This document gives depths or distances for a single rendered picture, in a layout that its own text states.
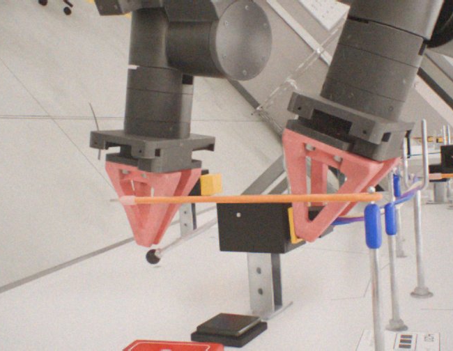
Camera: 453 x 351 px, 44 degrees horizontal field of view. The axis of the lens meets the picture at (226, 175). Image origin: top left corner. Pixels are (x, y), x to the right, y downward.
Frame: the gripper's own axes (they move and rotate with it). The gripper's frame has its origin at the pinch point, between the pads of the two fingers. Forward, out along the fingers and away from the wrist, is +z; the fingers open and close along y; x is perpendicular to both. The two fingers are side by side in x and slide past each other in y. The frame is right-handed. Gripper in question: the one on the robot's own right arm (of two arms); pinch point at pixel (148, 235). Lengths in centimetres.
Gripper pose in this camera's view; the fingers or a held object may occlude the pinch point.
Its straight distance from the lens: 50.7
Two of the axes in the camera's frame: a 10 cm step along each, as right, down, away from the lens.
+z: -1.0, 9.8, 1.6
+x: -8.7, -1.7, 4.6
